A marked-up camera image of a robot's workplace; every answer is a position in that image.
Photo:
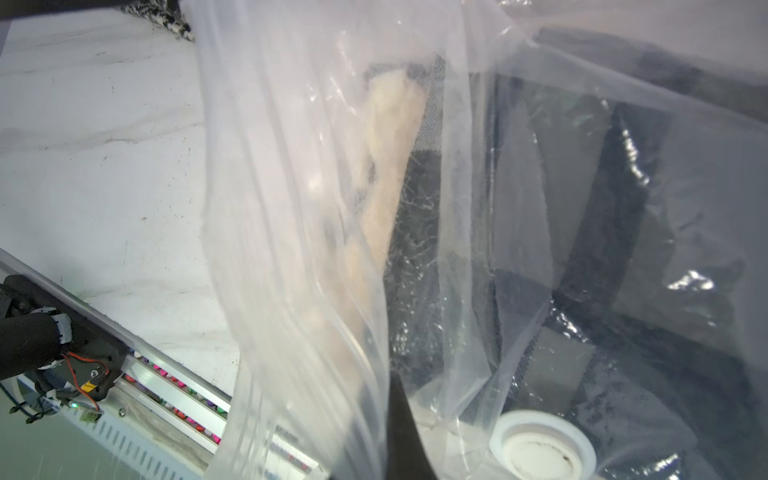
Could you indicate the aluminium mounting rail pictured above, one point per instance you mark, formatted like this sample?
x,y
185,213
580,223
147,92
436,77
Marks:
x,y
166,414

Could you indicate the dark grey folded garment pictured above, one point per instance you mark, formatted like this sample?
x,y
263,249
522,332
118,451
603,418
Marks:
x,y
582,231

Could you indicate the clear plastic vacuum bag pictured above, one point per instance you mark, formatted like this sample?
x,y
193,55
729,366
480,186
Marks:
x,y
275,77

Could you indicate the white vacuum bag valve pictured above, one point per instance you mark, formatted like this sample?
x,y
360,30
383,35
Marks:
x,y
535,445

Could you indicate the black white houndstooth scarf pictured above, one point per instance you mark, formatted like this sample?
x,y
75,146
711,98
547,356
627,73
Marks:
x,y
163,13

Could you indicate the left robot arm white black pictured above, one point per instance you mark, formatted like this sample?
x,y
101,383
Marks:
x,y
34,335

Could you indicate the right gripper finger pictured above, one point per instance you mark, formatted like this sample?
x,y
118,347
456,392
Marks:
x,y
406,456

